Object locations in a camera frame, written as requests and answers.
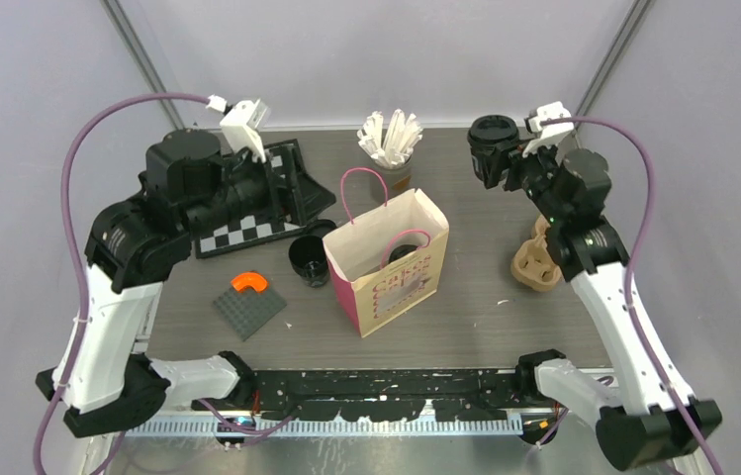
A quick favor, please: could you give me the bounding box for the orange curved pipe piece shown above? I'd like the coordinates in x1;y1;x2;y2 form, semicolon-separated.
231;271;269;293

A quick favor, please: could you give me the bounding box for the grey holder cup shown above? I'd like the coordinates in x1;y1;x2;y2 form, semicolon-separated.
370;159;413;199

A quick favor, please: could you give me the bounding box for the pink cakes paper bag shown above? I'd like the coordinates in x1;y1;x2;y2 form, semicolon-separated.
323;188;449;337

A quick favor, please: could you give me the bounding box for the single black cup lid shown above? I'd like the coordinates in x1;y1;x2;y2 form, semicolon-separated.
387;244;418;264

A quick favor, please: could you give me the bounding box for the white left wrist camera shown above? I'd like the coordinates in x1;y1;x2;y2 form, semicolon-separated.
206;95;270;163

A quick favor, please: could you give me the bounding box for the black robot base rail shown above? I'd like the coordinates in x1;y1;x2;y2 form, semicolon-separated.
189;366;581;425

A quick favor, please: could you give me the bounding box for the black cup stack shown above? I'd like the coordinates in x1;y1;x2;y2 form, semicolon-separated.
288;235;329;288

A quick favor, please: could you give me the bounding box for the black lid stack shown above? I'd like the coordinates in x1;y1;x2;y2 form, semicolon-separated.
305;219;338;238

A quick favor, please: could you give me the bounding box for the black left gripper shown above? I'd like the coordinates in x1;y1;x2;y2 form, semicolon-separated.
183;142;336;239

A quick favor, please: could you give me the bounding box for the grey studded baseplate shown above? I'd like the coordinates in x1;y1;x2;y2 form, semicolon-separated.
213;288;287;341

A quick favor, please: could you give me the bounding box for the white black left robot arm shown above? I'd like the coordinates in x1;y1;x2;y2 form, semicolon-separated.
36;129;335;438

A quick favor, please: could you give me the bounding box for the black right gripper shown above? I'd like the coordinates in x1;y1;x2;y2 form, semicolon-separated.
477;132;567;225

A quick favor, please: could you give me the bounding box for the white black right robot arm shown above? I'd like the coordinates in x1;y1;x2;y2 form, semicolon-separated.
471;144;722;471

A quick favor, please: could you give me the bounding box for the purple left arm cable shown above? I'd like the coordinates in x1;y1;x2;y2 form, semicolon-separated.
32;92;299;475

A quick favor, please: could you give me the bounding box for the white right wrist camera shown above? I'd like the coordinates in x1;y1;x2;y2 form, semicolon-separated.
522;101;575;157

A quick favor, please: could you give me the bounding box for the black white chessboard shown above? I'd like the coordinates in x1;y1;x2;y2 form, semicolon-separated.
194;139;305;259

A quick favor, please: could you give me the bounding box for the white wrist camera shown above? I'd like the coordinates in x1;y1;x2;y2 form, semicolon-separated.
206;95;270;163
522;101;575;157

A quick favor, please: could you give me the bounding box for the white wrapped stirrers bundle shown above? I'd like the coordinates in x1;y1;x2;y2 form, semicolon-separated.
356;109;423;170

